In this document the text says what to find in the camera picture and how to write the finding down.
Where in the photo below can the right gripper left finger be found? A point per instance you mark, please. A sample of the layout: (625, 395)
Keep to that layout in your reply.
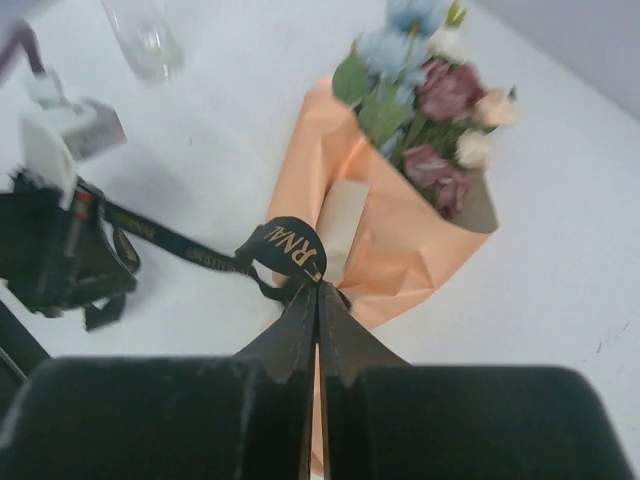
(276, 415)

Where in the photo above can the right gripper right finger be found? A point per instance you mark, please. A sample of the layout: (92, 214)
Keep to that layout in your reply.
(346, 350)

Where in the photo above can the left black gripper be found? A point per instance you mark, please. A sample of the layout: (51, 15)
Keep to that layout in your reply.
(57, 259)

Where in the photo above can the black ribbon gold lettering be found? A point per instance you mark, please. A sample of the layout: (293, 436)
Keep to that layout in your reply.
(280, 256)

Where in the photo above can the orange wrapping paper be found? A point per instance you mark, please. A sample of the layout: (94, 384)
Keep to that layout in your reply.
(396, 248)

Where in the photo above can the artificial flower bunch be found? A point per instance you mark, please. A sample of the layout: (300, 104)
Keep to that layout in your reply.
(421, 103)

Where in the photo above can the clear glass vase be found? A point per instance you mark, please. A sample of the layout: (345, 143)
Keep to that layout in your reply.
(145, 38)

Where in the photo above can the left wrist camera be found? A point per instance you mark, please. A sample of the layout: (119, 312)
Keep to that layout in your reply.
(59, 133)

